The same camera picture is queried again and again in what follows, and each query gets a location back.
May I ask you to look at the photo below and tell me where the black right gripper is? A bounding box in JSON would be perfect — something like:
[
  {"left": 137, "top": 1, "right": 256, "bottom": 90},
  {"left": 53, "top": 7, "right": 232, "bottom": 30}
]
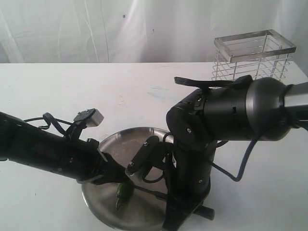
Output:
[{"left": 162, "top": 141, "right": 215, "bottom": 229}]

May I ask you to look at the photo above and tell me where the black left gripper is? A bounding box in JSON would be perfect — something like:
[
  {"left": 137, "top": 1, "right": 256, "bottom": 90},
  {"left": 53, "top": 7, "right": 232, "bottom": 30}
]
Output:
[{"left": 77, "top": 152, "right": 134, "bottom": 189}]

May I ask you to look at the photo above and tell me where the black kitchen knife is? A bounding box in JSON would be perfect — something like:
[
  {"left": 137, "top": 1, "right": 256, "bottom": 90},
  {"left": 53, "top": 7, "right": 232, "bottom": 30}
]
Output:
[{"left": 130, "top": 185, "right": 167, "bottom": 202}]

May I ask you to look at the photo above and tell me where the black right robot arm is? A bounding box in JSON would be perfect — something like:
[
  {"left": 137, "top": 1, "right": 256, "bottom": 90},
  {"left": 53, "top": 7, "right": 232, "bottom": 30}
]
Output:
[{"left": 162, "top": 75, "right": 308, "bottom": 231}]

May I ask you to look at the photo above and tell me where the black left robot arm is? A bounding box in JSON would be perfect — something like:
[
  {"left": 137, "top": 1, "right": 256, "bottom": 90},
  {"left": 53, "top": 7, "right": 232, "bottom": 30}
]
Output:
[{"left": 0, "top": 108, "right": 128, "bottom": 185}]

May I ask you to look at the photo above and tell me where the round steel plate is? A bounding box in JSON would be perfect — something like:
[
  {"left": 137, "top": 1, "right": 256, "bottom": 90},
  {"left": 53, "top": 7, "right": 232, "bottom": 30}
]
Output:
[{"left": 81, "top": 127, "right": 166, "bottom": 231}]

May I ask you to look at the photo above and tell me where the white backdrop curtain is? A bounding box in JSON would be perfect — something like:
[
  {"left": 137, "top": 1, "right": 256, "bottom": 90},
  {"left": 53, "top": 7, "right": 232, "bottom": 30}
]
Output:
[{"left": 0, "top": 0, "right": 308, "bottom": 63}]

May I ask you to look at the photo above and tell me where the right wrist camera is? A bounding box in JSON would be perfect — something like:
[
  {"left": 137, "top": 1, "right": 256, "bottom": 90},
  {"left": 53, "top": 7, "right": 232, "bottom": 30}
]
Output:
[{"left": 125, "top": 132, "right": 173, "bottom": 179}]

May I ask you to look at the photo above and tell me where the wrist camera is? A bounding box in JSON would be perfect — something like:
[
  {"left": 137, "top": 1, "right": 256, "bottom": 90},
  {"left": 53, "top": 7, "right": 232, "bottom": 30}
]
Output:
[
  {"left": 64, "top": 108, "right": 104, "bottom": 141},
  {"left": 125, "top": 132, "right": 173, "bottom": 179}
]

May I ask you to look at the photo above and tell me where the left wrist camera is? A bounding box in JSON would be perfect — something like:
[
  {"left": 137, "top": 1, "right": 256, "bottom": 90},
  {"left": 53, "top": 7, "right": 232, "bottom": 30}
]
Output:
[{"left": 64, "top": 108, "right": 104, "bottom": 141}]

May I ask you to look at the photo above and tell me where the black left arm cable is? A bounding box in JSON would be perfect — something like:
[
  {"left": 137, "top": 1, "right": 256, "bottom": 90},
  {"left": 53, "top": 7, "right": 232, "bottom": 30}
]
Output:
[{"left": 23, "top": 112, "right": 73, "bottom": 138}]

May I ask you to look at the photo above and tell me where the wire metal basket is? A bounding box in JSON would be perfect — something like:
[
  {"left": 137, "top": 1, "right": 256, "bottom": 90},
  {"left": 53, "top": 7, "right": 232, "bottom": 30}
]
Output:
[{"left": 212, "top": 29, "right": 296, "bottom": 81}]

